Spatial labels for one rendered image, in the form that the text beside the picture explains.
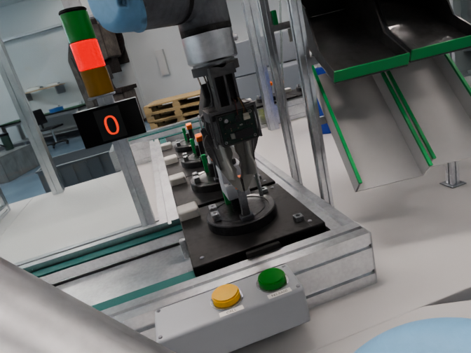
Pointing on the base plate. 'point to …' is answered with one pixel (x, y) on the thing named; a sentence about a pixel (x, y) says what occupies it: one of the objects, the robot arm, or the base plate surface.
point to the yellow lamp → (97, 81)
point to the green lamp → (77, 26)
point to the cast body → (229, 182)
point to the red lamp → (87, 54)
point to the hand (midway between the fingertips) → (241, 182)
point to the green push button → (271, 279)
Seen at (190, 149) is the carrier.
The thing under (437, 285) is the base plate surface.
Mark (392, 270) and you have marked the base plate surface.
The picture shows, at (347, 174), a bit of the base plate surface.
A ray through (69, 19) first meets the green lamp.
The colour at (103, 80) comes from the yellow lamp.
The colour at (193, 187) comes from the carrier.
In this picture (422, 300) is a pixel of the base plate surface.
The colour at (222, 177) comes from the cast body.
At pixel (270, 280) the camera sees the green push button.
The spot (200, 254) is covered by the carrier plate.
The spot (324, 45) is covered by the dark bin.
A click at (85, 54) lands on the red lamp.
